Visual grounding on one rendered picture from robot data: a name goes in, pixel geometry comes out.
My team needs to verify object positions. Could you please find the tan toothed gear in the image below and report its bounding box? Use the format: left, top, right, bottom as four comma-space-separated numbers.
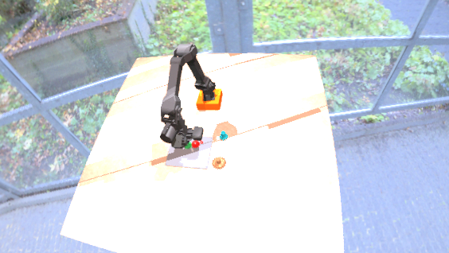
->
212, 157, 226, 169

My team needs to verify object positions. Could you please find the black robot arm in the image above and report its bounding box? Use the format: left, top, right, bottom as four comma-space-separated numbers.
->
160, 44, 216, 149

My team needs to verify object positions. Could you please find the cyan gear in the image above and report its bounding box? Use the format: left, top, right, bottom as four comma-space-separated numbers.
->
220, 131, 228, 141

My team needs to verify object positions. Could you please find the red gear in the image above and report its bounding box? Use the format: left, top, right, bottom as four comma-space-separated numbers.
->
192, 141, 200, 149

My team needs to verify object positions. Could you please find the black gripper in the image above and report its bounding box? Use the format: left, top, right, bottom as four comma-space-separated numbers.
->
178, 124, 204, 143

